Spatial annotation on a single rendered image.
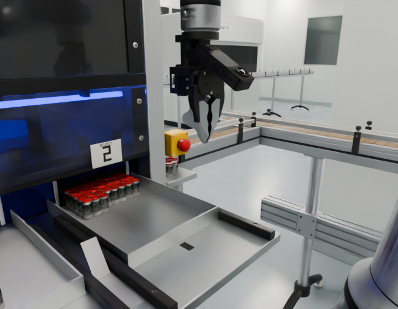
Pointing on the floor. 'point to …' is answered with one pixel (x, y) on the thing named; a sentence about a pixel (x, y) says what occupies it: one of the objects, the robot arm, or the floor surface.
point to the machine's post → (153, 91)
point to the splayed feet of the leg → (303, 290)
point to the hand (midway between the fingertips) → (207, 137)
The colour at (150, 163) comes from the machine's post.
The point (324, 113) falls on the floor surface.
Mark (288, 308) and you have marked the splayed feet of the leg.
